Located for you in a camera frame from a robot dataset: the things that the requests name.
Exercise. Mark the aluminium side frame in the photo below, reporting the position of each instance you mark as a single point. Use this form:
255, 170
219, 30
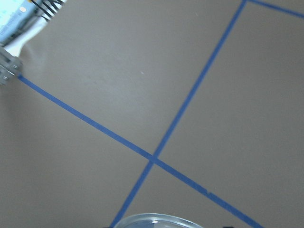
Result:
9, 66

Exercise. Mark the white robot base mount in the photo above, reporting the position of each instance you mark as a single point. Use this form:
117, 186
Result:
22, 20

